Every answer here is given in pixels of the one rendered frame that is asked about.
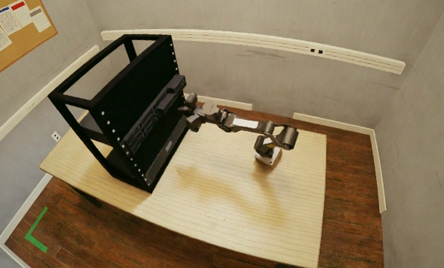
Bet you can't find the black equipment rack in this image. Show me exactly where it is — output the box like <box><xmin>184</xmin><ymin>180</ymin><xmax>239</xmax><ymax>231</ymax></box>
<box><xmin>48</xmin><ymin>34</ymin><xmax>189</xmax><ymax>194</ymax></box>

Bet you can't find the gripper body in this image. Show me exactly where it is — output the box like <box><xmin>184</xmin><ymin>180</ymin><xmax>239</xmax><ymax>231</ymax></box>
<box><xmin>185</xmin><ymin>92</ymin><xmax>208</xmax><ymax>124</ymax></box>

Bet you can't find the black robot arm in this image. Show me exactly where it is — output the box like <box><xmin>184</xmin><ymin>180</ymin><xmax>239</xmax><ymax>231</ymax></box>
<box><xmin>185</xmin><ymin>101</ymin><xmax>299</xmax><ymax>159</ymax></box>

